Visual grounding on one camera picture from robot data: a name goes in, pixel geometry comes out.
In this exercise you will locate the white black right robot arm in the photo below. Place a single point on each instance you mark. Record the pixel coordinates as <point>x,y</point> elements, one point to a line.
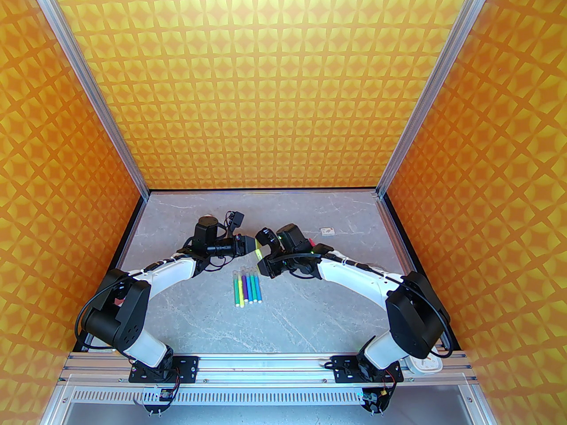
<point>354,277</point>

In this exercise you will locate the small circuit board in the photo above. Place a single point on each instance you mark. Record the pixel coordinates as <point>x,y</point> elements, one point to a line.
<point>165,396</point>
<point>371,397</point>

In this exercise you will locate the perforated metal strip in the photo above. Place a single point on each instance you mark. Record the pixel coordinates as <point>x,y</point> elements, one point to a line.
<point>266,397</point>

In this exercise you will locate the small white square tag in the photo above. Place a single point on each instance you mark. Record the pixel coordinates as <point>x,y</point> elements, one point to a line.
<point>328,231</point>

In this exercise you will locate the teal marker pen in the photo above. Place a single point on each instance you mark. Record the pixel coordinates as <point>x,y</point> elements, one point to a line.
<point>253,287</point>

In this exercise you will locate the blue marker pen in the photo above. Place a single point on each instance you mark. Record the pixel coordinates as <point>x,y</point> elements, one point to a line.
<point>258,287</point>
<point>248,288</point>

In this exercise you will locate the white rounded clock device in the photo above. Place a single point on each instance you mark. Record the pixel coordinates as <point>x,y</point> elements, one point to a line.
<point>429,367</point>

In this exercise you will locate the black table edge strip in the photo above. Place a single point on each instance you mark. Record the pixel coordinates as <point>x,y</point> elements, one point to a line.
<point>130,228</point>
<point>405,237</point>

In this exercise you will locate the green marker pen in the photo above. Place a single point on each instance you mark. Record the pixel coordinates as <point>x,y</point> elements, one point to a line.
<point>236,290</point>

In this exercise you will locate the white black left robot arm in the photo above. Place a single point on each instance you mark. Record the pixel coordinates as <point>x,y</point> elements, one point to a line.
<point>168,275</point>

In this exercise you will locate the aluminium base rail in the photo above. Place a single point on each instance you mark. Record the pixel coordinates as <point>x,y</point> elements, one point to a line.
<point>266,365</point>

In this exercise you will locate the aluminium frame post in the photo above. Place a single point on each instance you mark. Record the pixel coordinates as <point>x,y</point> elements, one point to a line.
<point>436,82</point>
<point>88,82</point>

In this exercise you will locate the purple marker pen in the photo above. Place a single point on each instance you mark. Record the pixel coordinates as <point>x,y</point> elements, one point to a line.
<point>243,288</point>

